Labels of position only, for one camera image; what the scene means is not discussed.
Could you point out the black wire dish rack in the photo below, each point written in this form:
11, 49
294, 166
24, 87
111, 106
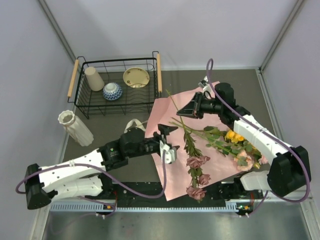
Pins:
133, 100

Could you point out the mauve rose stem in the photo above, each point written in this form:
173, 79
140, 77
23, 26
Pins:
195, 162

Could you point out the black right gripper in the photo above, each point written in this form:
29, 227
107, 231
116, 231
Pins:
191, 109

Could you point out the white ribbed ceramic vase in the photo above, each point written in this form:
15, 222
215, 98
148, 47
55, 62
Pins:
75, 127

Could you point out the cream floral plate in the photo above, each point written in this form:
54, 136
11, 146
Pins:
136, 77

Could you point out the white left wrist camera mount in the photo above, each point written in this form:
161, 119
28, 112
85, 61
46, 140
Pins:
168, 153

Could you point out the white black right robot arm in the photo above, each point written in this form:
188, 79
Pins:
289, 166

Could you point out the blue white patterned bowl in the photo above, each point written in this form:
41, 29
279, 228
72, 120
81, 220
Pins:
112, 91

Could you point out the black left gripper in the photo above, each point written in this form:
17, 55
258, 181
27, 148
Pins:
165, 130

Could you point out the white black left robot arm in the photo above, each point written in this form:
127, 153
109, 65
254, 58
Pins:
88, 175

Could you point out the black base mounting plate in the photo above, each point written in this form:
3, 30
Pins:
218, 191

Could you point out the beige upturned cup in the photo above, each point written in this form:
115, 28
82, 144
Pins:
95, 81

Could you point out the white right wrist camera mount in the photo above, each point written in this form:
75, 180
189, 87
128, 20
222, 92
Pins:
206, 88

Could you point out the mixed flower bouquet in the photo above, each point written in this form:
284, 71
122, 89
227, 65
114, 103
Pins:
230, 143

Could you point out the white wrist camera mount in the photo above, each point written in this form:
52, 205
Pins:
168, 153
206, 88

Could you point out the cream printed ribbon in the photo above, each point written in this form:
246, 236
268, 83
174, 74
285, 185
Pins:
135, 123

